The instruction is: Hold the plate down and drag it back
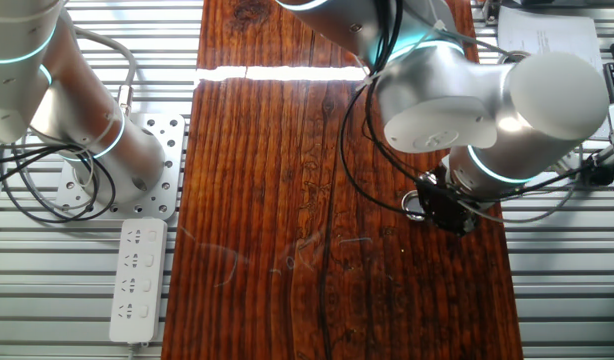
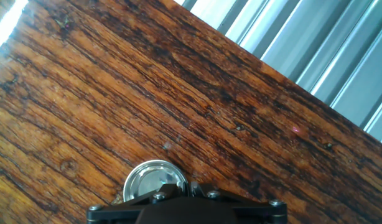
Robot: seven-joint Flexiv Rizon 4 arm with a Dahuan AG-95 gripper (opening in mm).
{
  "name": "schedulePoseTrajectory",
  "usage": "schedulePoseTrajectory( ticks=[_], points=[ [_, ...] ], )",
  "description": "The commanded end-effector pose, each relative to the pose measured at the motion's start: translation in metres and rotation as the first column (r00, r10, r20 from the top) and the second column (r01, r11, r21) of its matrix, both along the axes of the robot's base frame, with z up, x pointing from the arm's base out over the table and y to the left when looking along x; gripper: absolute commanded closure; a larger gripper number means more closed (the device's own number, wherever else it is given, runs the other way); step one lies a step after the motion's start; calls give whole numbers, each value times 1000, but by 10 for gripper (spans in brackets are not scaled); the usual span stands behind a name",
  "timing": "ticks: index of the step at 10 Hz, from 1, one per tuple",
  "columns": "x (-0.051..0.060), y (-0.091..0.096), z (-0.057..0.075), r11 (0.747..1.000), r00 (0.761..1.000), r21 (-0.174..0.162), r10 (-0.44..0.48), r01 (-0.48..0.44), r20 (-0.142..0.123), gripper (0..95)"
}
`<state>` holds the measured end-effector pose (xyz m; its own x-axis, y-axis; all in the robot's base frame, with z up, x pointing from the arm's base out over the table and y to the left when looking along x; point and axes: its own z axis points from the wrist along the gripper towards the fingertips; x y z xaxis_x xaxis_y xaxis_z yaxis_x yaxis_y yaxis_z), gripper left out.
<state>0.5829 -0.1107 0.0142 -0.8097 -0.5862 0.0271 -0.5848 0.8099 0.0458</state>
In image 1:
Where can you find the wrist camera with grey bracket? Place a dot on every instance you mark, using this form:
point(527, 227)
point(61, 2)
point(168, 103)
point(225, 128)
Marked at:
point(599, 176)

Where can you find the printed paper sheet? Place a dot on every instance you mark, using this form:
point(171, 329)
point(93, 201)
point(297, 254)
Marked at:
point(547, 35)

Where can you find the white power strip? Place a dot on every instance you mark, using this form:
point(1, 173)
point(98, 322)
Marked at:
point(137, 280)

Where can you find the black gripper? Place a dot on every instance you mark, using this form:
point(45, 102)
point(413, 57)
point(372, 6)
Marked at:
point(444, 205)

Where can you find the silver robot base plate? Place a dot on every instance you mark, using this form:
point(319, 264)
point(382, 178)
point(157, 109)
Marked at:
point(169, 150)

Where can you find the wood grain table mat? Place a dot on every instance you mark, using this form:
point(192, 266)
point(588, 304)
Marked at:
point(287, 250)

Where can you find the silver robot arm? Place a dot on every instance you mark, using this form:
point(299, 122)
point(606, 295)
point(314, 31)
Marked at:
point(37, 75)

